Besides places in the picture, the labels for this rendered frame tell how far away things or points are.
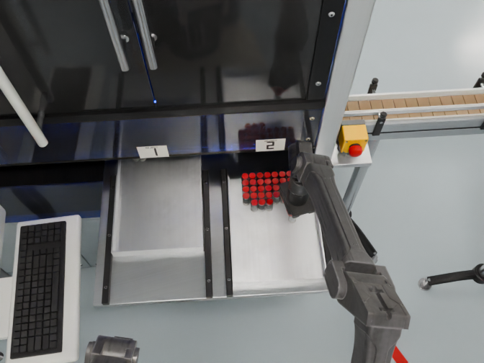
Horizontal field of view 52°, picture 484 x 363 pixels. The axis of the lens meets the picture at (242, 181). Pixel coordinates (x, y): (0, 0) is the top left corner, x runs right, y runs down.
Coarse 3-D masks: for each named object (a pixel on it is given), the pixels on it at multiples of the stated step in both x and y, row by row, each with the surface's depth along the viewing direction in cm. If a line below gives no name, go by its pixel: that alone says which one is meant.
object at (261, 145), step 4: (256, 140) 143; (260, 140) 143; (264, 140) 143; (268, 140) 143; (272, 140) 143; (276, 140) 143; (280, 140) 144; (284, 140) 144; (256, 144) 144; (260, 144) 145; (264, 144) 145; (268, 144) 145; (276, 144) 145; (280, 144) 145; (284, 144) 145; (256, 148) 146; (260, 148) 147; (264, 148) 147; (276, 148) 147; (280, 148) 147
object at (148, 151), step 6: (138, 150) 143; (144, 150) 143; (150, 150) 144; (156, 150) 144; (162, 150) 144; (144, 156) 146; (150, 156) 147; (156, 156) 147; (162, 156) 147; (168, 156) 147
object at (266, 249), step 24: (240, 192) 154; (240, 216) 150; (264, 216) 150; (288, 216) 150; (312, 216) 149; (240, 240) 146; (264, 240) 146; (288, 240) 146; (312, 240) 146; (240, 264) 142; (264, 264) 142; (288, 264) 142; (312, 264) 142
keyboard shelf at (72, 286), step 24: (72, 216) 159; (72, 240) 155; (72, 264) 151; (0, 288) 148; (72, 288) 147; (0, 312) 145; (72, 312) 144; (0, 336) 141; (72, 336) 141; (24, 360) 138; (48, 360) 138; (72, 360) 138
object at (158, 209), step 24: (120, 168) 158; (144, 168) 158; (168, 168) 158; (192, 168) 158; (120, 192) 154; (144, 192) 154; (168, 192) 154; (192, 192) 154; (120, 216) 150; (144, 216) 150; (168, 216) 150; (192, 216) 150; (120, 240) 146; (144, 240) 146; (168, 240) 146; (192, 240) 146
